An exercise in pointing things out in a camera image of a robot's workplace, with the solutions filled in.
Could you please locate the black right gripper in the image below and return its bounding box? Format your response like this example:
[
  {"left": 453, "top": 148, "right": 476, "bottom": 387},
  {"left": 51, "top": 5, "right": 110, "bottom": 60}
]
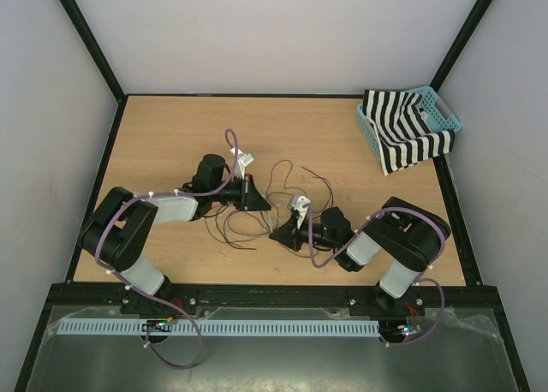
[{"left": 269, "top": 213, "right": 338, "bottom": 252}]

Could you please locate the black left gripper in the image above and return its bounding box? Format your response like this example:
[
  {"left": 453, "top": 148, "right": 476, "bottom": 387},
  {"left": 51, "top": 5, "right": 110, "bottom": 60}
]
[{"left": 211, "top": 174, "right": 271, "bottom": 211}]

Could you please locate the white wire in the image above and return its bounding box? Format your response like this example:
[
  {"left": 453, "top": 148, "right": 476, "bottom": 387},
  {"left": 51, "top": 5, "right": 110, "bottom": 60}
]
[{"left": 209, "top": 175, "right": 339, "bottom": 260}]

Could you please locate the grey wire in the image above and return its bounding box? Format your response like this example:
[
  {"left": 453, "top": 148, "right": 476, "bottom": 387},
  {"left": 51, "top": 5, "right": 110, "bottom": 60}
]
[{"left": 203, "top": 207, "right": 275, "bottom": 250}]

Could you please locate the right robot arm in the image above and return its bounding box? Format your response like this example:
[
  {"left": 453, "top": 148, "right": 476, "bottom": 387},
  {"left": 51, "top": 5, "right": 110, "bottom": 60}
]
[{"left": 269, "top": 195, "right": 451, "bottom": 314}]

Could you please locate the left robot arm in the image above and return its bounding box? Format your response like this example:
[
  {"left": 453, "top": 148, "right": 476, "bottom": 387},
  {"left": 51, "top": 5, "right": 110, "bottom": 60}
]
[{"left": 78, "top": 149, "right": 271, "bottom": 313}]

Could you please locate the black white striped cloth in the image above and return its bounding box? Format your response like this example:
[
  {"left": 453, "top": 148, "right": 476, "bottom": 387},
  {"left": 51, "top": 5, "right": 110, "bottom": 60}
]
[{"left": 361, "top": 90, "right": 457, "bottom": 175}]

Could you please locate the light blue perforated basket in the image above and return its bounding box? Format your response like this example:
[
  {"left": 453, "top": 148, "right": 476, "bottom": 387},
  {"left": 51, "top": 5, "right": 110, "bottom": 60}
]
[{"left": 355, "top": 86, "right": 462, "bottom": 160}]

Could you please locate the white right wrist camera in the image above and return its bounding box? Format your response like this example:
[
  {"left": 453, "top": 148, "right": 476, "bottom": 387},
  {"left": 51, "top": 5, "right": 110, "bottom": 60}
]
[{"left": 290, "top": 195, "right": 311, "bottom": 229}]

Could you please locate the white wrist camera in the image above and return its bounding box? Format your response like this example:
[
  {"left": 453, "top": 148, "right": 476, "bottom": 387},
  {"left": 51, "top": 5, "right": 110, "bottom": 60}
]
[
  {"left": 230, "top": 147, "right": 254, "bottom": 178},
  {"left": 290, "top": 195, "right": 311, "bottom": 229}
]

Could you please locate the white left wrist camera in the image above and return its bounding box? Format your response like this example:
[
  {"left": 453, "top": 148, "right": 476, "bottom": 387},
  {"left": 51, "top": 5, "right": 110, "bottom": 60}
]
[{"left": 230, "top": 147, "right": 254, "bottom": 178}]

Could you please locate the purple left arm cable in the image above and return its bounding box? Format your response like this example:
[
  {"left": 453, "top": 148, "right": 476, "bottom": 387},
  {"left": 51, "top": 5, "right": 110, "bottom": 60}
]
[{"left": 94, "top": 128, "right": 241, "bottom": 370}]

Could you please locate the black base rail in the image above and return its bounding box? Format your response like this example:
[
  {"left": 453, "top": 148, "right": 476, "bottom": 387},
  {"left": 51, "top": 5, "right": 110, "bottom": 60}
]
[{"left": 119, "top": 283, "right": 427, "bottom": 318}]

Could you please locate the black cage frame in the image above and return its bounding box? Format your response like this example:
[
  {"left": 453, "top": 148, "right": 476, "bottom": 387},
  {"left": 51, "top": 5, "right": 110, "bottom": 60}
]
[{"left": 0, "top": 0, "right": 548, "bottom": 392}]

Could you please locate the light blue slotted cable duct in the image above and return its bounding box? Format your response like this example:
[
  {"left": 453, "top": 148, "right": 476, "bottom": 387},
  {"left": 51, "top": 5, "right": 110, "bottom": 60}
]
[{"left": 56, "top": 318, "right": 378, "bottom": 337}]

